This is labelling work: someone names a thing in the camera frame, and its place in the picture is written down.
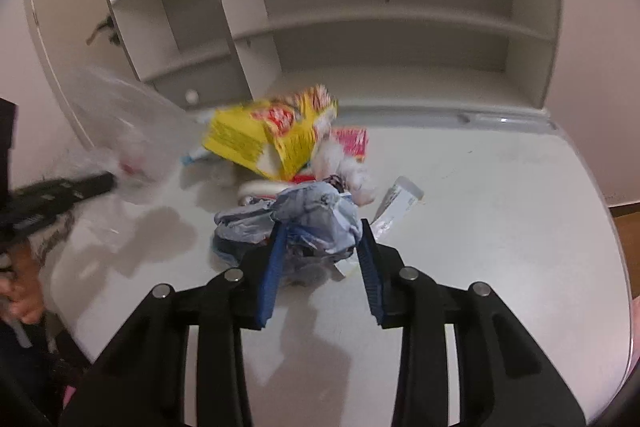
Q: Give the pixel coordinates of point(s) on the clear plastic bag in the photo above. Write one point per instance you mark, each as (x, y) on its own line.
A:
(120, 132)

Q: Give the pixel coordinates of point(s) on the red snack packet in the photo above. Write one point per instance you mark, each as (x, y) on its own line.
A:
(352, 143)

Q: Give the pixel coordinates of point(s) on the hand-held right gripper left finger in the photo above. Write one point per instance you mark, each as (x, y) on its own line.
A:
(269, 279)

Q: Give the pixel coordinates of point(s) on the white tube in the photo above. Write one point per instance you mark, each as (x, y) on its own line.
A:
(400, 202)

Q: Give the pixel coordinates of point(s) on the red and white wrapper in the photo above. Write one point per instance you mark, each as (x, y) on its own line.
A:
(257, 189)

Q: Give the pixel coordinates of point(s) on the colourful trash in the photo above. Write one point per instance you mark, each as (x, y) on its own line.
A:
(312, 212)

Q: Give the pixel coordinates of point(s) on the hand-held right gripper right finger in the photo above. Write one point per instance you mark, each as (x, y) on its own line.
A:
(372, 279)

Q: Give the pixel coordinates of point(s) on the white door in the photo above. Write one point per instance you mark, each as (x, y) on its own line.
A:
(65, 32)

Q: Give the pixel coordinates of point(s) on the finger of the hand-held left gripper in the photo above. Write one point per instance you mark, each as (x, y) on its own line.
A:
(65, 191)

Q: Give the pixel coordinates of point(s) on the person's left hand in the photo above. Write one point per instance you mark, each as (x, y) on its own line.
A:
(22, 302)

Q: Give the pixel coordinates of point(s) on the small blue and white wrapper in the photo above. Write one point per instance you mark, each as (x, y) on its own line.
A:
(195, 157)

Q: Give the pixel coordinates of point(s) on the white drawer knob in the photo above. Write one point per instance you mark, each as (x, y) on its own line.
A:
(191, 96)

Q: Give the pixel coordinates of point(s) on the white shelf unit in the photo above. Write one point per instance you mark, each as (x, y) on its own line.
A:
(380, 22)

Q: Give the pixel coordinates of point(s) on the yellow snack packet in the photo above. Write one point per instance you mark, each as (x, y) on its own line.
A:
(270, 139)

